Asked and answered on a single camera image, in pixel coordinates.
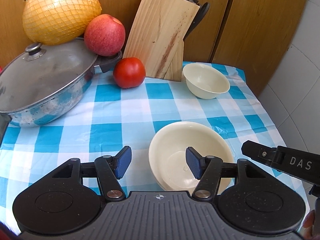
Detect yellow netted pomelo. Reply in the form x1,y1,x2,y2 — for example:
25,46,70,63
22,0,102,46

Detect red apple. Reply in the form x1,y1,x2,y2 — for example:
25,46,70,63
84,14,125,56

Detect red tomato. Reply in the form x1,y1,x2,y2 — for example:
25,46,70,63
113,57,146,88

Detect wooden knife block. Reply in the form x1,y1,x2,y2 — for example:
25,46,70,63
123,0,200,81

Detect black scissors in block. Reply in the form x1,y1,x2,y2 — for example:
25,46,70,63
183,2,210,40

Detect steel pan with lid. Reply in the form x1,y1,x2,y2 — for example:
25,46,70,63
0,37,123,128

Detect blue white checkered tablecloth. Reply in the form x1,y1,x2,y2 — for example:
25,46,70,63
0,61,311,235

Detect cream bowl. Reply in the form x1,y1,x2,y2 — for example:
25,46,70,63
149,121,234,193
182,63,230,100

